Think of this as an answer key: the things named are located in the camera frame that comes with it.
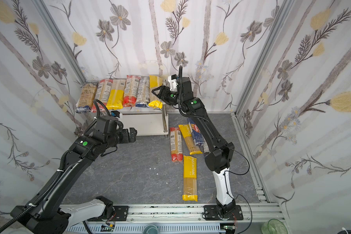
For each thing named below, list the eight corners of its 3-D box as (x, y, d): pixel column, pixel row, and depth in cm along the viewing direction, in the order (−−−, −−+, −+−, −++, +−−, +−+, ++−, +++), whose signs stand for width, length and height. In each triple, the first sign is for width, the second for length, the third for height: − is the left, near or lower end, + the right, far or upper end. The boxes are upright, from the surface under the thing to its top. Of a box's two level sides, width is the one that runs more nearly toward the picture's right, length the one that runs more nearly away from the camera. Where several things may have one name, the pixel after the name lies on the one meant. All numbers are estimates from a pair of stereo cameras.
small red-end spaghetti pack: (168, 162, 94) (168, 160, 92) (170, 129, 111) (170, 127, 109) (183, 162, 94) (183, 160, 92) (182, 129, 111) (182, 127, 109)
